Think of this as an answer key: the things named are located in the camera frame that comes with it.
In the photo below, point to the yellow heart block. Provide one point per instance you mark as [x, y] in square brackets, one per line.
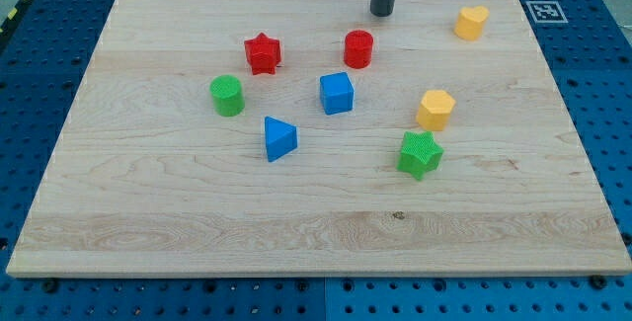
[470, 22]

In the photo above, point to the blue triangle block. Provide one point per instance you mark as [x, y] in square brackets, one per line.
[280, 138]

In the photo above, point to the blue cube block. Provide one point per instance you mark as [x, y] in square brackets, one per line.
[336, 93]

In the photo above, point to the wooden board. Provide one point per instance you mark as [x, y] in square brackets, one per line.
[147, 180]

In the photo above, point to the green cylinder block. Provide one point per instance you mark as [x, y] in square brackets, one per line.
[227, 96]

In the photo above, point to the green star block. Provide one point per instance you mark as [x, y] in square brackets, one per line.
[419, 154]

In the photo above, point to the red star block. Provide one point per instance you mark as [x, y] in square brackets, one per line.
[263, 54]

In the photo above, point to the red cylinder block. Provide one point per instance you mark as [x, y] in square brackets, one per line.
[358, 49]

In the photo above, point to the yellow hexagon block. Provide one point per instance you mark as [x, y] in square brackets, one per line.
[435, 110]

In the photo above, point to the white fiducial marker tag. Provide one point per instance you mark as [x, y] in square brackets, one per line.
[546, 12]

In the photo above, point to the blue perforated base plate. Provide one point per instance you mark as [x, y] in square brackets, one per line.
[41, 68]

